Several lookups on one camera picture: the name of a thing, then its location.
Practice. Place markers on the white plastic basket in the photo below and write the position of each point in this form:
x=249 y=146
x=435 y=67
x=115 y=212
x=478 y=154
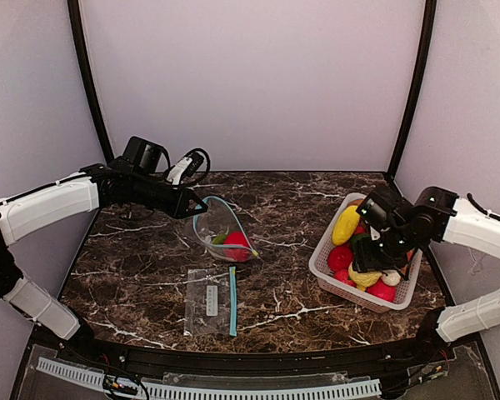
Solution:
x=318 y=266

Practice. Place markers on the small clear zip bag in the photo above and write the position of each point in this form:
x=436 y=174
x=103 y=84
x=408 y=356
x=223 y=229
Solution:
x=211 y=305

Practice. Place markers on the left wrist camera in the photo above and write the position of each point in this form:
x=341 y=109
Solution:
x=187 y=166

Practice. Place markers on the red toy apple large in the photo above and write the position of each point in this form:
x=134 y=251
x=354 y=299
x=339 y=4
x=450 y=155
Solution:
x=237 y=247

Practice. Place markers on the red toy fruit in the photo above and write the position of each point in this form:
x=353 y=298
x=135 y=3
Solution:
x=383 y=291
x=340 y=258

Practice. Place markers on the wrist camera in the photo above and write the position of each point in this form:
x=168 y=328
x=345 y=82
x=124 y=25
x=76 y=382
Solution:
x=383 y=208
x=187 y=166

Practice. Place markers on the red toy fruit left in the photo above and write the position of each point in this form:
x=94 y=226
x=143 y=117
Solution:
x=340 y=258

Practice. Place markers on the red toy fruit front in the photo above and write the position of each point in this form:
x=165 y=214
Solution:
x=383 y=291

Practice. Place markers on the black corner frame post right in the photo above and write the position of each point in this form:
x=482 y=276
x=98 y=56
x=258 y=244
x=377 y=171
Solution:
x=421 y=60

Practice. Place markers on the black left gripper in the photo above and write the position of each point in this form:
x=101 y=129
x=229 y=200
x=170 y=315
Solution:
x=175 y=202

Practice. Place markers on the white slotted cable duct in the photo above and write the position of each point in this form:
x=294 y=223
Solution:
x=185 y=386

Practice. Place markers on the orange toy carrot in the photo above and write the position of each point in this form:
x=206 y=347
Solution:
x=405 y=269

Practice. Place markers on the black front rail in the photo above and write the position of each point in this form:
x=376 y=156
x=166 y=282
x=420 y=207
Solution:
x=387 y=360

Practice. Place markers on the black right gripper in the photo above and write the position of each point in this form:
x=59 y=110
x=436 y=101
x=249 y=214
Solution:
x=369 y=257

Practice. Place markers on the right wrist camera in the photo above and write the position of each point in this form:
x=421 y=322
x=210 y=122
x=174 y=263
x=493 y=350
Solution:
x=383 y=208

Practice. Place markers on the black corner frame post left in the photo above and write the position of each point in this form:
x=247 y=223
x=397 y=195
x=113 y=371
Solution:
x=86 y=73

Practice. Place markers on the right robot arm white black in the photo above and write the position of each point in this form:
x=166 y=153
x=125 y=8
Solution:
x=440 y=216

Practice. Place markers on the large clear zip bag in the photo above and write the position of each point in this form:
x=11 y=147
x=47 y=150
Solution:
x=218 y=219

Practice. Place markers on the dark green toy pepper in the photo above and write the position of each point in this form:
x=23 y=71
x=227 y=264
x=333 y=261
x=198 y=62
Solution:
x=357 y=238

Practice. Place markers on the black corner frame post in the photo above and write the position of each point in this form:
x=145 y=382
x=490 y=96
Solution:
x=86 y=73
x=421 y=60

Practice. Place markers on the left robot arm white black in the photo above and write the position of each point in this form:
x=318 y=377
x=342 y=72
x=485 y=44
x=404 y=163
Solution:
x=129 y=178

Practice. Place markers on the brown toy potato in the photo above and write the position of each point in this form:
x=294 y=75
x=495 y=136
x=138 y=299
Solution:
x=356 y=202

